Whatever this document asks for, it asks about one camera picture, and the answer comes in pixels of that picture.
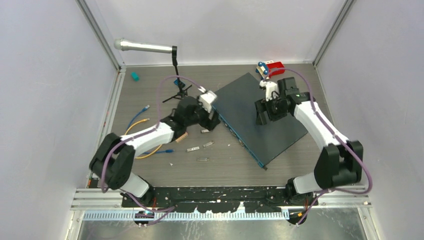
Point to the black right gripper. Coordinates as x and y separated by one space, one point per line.
262 105

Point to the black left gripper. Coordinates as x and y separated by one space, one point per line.
210 124

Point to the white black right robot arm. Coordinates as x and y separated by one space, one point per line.
339 162

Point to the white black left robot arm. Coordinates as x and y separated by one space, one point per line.
114 158

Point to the red white cigarette box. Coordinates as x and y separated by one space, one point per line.
182 137

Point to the black microphone tripod stand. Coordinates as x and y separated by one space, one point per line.
182 89

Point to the red blue toy truck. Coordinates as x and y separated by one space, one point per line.
269 68

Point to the teal toy block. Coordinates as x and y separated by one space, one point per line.
135 76

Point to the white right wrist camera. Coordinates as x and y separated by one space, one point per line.
271 89

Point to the dark grey network switch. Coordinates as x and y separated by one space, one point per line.
235 104

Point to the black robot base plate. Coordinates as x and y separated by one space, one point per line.
219 199

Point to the aluminium frame rail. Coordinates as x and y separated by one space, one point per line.
94 199

